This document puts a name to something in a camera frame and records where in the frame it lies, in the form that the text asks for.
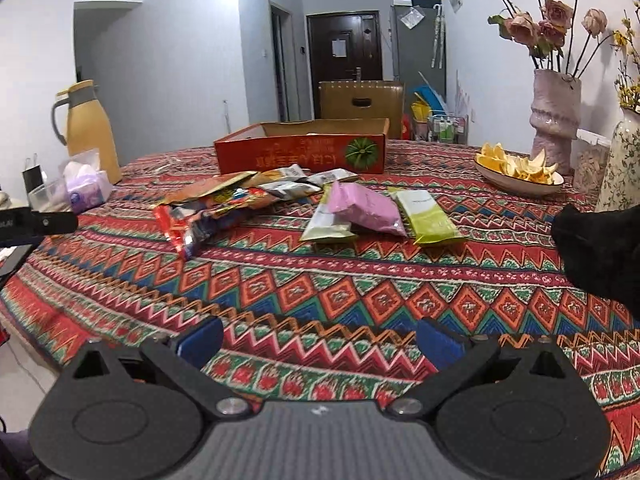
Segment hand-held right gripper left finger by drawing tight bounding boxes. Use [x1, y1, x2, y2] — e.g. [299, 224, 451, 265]
[70, 316, 251, 420]

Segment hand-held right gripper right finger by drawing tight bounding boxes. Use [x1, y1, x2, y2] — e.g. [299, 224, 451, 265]
[386, 317, 571, 420]

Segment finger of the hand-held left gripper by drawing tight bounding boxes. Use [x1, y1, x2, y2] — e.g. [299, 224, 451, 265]
[0, 241, 42, 282]
[19, 210, 79, 237]

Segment green snack packet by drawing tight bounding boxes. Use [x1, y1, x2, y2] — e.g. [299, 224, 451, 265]
[387, 187, 469, 246]

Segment long orange snack packet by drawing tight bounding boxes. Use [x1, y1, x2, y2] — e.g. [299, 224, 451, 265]
[167, 171, 259, 206]

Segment pile of snack packets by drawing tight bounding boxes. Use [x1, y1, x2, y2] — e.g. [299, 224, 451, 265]
[154, 165, 408, 261]

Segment red cardboard box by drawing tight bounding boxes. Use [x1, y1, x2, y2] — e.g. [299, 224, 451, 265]
[214, 117, 391, 175]

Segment clear plastic container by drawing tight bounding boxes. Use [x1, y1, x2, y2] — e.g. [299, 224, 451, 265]
[29, 180, 68, 214]

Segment black paper bag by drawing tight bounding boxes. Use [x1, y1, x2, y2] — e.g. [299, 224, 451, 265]
[22, 152, 47, 196]

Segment purple tissue pack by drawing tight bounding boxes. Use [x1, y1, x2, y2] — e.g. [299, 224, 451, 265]
[61, 156, 114, 212]

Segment yellow thermos jug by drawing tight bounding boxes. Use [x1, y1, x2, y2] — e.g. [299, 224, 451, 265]
[51, 80, 123, 185]

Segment shallow bowl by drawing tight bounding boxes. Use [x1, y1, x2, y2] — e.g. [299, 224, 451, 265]
[474, 155, 565, 197]

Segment black cloth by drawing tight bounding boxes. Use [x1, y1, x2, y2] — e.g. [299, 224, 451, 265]
[550, 203, 640, 319]

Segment pile of orange peels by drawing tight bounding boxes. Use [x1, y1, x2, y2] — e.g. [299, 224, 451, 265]
[475, 142, 562, 184]

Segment glass jar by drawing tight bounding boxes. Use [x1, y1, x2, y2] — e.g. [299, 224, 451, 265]
[572, 129, 614, 191]

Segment blue dustpan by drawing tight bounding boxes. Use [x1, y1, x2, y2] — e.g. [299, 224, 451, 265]
[411, 84, 451, 113]

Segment pink ceramic vase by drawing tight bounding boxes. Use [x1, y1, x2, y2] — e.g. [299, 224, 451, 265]
[530, 69, 582, 176]

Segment floral patterned vase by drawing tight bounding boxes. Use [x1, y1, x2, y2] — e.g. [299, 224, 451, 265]
[596, 109, 640, 213]

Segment wooden chair back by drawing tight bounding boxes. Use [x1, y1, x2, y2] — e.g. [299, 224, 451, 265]
[319, 80, 405, 140]

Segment dark entrance door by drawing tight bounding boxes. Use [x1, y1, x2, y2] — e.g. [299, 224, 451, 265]
[306, 10, 385, 122]

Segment grey interior door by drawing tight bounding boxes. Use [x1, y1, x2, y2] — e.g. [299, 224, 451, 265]
[269, 2, 297, 122]

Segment grey refrigerator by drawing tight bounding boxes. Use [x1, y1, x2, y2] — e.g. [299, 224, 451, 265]
[390, 4, 447, 99]

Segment white folded umbrella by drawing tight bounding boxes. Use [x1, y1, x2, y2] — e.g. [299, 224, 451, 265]
[430, 4, 446, 69]

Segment yellow flower branches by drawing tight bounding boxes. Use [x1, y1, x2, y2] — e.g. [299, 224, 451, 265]
[612, 2, 640, 111]

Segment dried pink roses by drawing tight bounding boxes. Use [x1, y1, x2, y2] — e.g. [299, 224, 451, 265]
[465, 0, 609, 79]

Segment wire rack of bottles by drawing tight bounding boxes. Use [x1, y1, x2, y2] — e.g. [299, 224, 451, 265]
[427, 114, 469, 144]

